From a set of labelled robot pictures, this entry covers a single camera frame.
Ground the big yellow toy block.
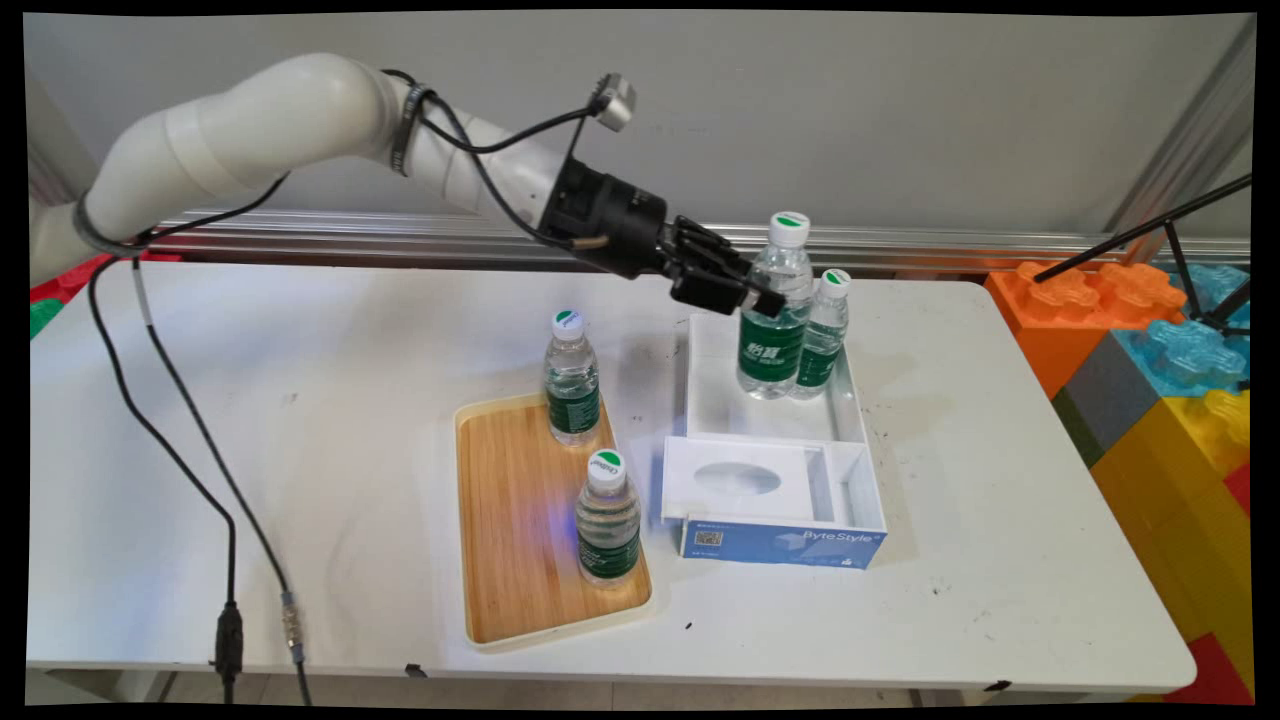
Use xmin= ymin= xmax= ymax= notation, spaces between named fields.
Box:
xmin=1090 ymin=390 xmax=1254 ymax=691

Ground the black cable with silver plug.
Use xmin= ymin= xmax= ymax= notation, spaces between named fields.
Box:
xmin=88 ymin=68 xmax=611 ymax=706

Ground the big orange toy block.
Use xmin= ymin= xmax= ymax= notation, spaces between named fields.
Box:
xmin=985 ymin=262 xmax=1189 ymax=399

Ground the small green-label water bottle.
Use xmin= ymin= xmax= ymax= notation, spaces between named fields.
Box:
xmin=790 ymin=268 xmax=853 ymax=401
xmin=574 ymin=449 xmax=644 ymax=588
xmin=543 ymin=308 xmax=603 ymax=448
xmin=736 ymin=211 xmax=815 ymax=401

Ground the big translucent blue toy block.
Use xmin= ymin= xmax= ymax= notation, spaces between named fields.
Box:
xmin=1165 ymin=264 xmax=1251 ymax=326
xmin=1112 ymin=318 xmax=1251 ymax=399

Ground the black tripod stand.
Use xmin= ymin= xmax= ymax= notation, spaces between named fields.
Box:
xmin=1033 ymin=175 xmax=1254 ymax=336

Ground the aluminium wall rail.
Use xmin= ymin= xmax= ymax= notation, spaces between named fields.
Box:
xmin=150 ymin=208 xmax=1251 ymax=276

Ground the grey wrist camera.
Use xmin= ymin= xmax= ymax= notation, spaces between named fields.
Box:
xmin=590 ymin=72 xmax=638 ymax=133

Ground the white open box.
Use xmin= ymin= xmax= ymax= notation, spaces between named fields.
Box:
xmin=685 ymin=313 xmax=869 ymax=446

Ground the big red toy block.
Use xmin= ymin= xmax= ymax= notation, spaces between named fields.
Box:
xmin=1160 ymin=632 xmax=1254 ymax=704

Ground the aluminium frame post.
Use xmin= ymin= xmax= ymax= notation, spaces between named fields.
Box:
xmin=1105 ymin=15 xmax=1256 ymax=241

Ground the white and blue box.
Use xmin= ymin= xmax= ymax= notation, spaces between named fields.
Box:
xmin=661 ymin=434 xmax=889 ymax=571

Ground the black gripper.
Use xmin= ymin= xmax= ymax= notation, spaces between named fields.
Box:
xmin=538 ymin=158 xmax=787 ymax=319

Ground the wooden tray with cream rim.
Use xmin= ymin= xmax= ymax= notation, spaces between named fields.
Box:
xmin=455 ymin=392 xmax=656 ymax=653

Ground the black velcro cable strap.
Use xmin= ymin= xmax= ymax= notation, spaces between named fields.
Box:
xmin=72 ymin=195 xmax=151 ymax=258
xmin=388 ymin=85 xmax=436 ymax=179

